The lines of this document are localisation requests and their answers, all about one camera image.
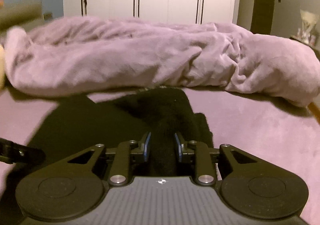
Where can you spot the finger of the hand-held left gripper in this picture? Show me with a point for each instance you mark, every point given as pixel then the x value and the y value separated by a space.
pixel 22 153

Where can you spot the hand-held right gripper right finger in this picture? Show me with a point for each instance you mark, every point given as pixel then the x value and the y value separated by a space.
pixel 178 148

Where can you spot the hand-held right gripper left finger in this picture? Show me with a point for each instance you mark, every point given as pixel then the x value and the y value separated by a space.
pixel 148 148

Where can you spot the black garment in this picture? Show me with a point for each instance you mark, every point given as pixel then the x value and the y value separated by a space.
pixel 162 115

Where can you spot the crumpled purple blanket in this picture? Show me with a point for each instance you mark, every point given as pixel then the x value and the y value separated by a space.
pixel 150 59

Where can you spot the wall socket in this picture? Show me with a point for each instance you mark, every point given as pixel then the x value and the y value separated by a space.
pixel 47 16

